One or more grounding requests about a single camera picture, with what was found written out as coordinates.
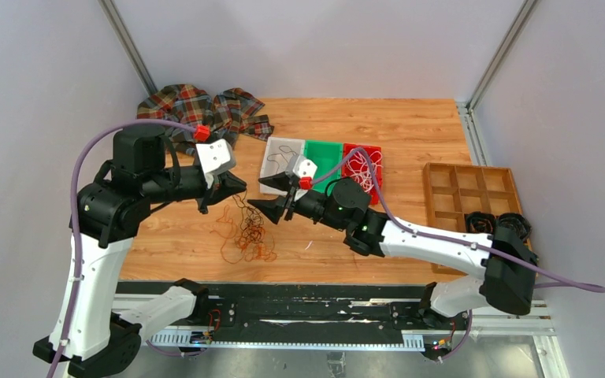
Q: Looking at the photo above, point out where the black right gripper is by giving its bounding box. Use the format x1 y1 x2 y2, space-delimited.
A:
247 172 347 232

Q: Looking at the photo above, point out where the black cable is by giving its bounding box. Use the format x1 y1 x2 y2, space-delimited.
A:
266 145 299 181
232 193 269 249

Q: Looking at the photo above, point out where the orange cable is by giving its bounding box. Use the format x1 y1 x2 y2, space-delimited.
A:
210 204 278 265

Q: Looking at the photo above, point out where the white cable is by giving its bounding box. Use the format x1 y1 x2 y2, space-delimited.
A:
343 148 384 193

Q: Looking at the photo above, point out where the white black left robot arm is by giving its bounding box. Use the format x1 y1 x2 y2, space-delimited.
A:
33 120 247 377

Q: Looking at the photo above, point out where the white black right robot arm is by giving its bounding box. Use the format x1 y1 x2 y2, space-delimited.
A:
249 179 537 328

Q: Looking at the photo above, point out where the white plastic bin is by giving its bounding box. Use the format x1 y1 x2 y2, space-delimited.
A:
259 136 305 177

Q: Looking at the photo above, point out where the green plastic bin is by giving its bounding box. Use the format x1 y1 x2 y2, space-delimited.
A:
303 139 343 179

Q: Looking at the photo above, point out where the plaid flannel shirt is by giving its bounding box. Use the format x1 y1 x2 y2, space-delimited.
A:
136 84 275 146

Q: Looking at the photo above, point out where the red plastic bin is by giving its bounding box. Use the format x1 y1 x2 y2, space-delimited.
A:
340 143 383 205

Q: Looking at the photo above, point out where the wooden compartment tray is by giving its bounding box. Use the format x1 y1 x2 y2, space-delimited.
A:
422 163 532 246

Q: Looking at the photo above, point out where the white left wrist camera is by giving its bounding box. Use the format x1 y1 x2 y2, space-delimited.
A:
196 139 236 189

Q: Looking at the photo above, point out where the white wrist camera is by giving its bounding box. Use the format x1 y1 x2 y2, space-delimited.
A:
284 154 317 201
196 139 236 189

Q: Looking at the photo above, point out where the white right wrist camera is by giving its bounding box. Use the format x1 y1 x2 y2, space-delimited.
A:
284 154 317 201

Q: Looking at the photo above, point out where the black mounting rail base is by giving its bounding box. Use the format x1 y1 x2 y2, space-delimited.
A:
143 283 474 361

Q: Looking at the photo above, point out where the black coiled strap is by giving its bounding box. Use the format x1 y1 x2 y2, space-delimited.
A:
464 211 498 235
496 212 533 241

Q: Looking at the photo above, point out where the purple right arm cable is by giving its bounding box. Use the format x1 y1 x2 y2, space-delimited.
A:
299 147 605 293

